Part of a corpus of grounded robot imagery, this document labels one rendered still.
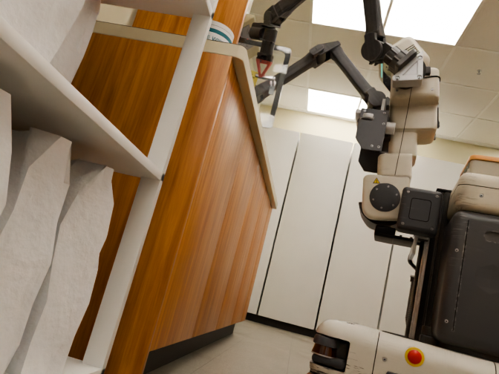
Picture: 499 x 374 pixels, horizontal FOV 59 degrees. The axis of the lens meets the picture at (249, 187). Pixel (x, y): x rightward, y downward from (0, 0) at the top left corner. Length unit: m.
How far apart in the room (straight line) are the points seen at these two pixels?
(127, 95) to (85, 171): 0.48
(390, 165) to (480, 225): 0.38
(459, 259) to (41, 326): 1.10
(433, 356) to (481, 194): 0.50
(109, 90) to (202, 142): 0.32
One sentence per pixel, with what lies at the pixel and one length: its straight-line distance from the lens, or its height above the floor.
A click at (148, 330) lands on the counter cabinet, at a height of 0.15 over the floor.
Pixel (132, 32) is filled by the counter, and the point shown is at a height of 0.92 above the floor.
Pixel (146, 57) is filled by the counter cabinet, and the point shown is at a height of 0.85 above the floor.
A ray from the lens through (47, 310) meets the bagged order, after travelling 0.82.
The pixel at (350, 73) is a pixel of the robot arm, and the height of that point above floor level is 1.36.
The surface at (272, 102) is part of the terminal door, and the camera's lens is 2.00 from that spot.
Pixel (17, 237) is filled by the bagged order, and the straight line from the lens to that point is 0.70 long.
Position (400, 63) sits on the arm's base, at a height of 1.15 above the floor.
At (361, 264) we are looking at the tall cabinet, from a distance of 4.95.
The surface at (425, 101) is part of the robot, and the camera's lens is 1.77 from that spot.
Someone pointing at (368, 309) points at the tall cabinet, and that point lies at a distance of 4.94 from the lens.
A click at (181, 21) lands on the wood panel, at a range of 2.15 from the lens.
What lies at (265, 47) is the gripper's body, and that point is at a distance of 1.98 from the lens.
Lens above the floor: 0.30
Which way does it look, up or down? 13 degrees up
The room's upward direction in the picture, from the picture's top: 15 degrees clockwise
